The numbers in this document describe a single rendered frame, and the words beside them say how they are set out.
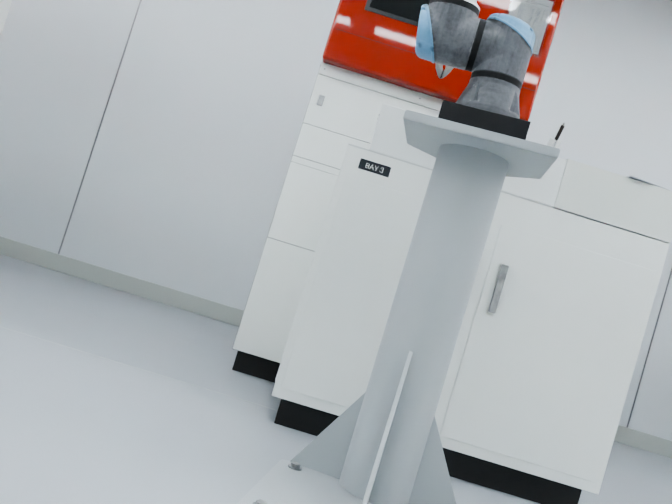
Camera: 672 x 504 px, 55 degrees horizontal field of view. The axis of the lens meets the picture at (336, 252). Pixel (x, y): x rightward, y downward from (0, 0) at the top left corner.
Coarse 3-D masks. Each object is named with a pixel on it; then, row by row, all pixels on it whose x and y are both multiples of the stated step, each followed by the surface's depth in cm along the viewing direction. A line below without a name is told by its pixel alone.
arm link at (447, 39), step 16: (432, 0) 145; (448, 0) 142; (464, 0) 142; (432, 16) 143; (448, 16) 142; (464, 16) 142; (432, 32) 143; (448, 32) 142; (464, 32) 142; (416, 48) 147; (432, 48) 144; (448, 48) 144; (464, 48) 143; (448, 64) 148; (464, 64) 146
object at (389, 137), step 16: (384, 112) 183; (400, 112) 184; (384, 128) 183; (400, 128) 183; (384, 144) 183; (400, 144) 183; (416, 160) 183; (432, 160) 183; (560, 160) 184; (544, 176) 184; (560, 176) 184; (512, 192) 184; (528, 192) 184; (544, 192) 184
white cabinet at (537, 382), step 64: (384, 192) 182; (320, 256) 182; (384, 256) 182; (512, 256) 183; (576, 256) 183; (640, 256) 184; (320, 320) 181; (384, 320) 181; (512, 320) 182; (576, 320) 183; (640, 320) 183; (320, 384) 180; (448, 384) 181; (512, 384) 182; (576, 384) 182; (448, 448) 181; (512, 448) 181; (576, 448) 181
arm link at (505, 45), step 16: (496, 16) 143; (512, 16) 141; (480, 32) 142; (496, 32) 141; (512, 32) 141; (528, 32) 142; (480, 48) 142; (496, 48) 141; (512, 48) 141; (528, 48) 142; (480, 64) 144; (496, 64) 141; (512, 64) 141
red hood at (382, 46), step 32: (352, 0) 243; (384, 0) 243; (416, 0) 243; (480, 0) 244; (512, 0) 244; (544, 0) 244; (352, 32) 242; (384, 32) 243; (416, 32) 243; (544, 32) 244; (352, 64) 242; (384, 64) 242; (416, 64) 243; (544, 64) 244; (448, 96) 243
